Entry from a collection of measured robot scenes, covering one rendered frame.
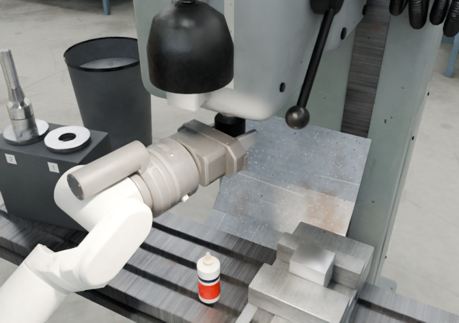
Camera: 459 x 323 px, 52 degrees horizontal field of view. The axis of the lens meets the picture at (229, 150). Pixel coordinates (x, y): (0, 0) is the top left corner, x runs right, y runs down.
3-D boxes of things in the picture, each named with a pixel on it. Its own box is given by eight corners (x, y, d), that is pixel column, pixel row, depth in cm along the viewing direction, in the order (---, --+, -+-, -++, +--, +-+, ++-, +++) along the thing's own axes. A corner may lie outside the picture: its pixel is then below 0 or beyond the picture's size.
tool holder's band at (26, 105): (9, 102, 97) (8, 97, 96) (33, 100, 97) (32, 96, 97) (5, 113, 93) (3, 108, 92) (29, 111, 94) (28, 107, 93)
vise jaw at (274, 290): (335, 342, 71) (338, 326, 69) (246, 302, 77) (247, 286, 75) (347, 313, 75) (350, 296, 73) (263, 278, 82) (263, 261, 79)
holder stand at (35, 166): (93, 235, 100) (76, 158, 89) (7, 214, 106) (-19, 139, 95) (120, 200, 110) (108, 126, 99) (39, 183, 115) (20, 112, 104)
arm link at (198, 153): (248, 133, 64) (185, 171, 57) (246, 188, 69) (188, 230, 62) (185, 104, 71) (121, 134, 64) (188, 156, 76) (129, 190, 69)
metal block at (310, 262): (321, 299, 77) (325, 274, 74) (287, 285, 79) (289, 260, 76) (331, 277, 81) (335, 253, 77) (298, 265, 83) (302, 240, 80)
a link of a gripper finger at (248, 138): (253, 143, 74) (227, 159, 70) (254, 125, 72) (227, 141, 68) (261, 147, 73) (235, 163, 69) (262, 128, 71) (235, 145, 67)
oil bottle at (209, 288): (214, 307, 85) (212, 264, 79) (194, 298, 86) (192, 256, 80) (224, 291, 88) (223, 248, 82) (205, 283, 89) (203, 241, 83)
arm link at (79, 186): (179, 219, 63) (109, 267, 56) (129, 185, 69) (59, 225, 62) (175, 149, 56) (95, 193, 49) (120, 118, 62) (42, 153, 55)
